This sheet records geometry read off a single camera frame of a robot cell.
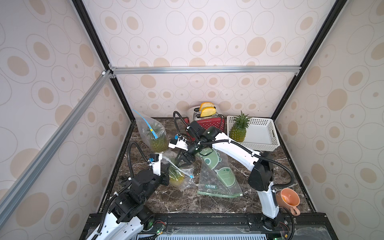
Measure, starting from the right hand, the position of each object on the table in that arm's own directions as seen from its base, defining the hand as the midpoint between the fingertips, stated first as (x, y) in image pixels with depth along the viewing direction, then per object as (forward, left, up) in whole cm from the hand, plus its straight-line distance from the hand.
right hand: (176, 167), depth 72 cm
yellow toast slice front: (+38, -15, +2) cm, 41 cm away
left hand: (0, +1, +4) cm, 4 cm away
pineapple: (+19, +14, -8) cm, 25 cm away
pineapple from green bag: (+30, -35, -6) cm, 47 cm away
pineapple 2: (-4, -1, -1) cm, 4 cm away
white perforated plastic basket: (+39, -55, -19) cm, 70 cm away
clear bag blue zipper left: (+16, +13, +6) cm, 22 cm away
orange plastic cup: (-6, -59, -19) cm, 62 cm away
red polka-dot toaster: (+42, -6, -3) cm, 43 cm away
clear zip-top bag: (-4, -7, +1) cm, 8 cm away
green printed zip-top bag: (+2, -21, -14) cm, 26 cm away
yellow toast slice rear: (+45, -14, +2) cm, 48 cm away
